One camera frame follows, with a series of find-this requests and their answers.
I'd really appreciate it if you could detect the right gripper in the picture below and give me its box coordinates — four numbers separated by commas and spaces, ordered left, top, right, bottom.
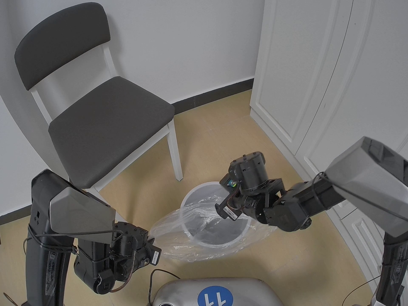
215, 193, 255, 221

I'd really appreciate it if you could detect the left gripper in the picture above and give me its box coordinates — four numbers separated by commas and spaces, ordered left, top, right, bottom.
140, 239, 162, 266

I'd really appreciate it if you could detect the clear plastic bag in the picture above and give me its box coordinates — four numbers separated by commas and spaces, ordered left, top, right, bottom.
148, 194, 278, 263

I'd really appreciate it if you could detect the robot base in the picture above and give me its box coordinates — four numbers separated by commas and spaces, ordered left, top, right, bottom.
153, 278, 284, 306

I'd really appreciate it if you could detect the white trash bin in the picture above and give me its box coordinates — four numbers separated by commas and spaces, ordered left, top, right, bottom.
180, 181, 252, 248

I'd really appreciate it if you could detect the white wardrobe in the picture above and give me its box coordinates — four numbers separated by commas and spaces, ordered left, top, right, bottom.
249, 0, 408, 299

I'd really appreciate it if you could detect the dark grey padded white chair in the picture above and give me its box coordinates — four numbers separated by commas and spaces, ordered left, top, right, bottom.
14, 2, 184, 222

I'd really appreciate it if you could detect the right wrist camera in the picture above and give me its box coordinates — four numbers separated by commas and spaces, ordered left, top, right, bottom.
219, 175, 240, 193

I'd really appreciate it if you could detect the black cable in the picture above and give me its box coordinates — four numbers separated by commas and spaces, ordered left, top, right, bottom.
148, 269, 182, 306

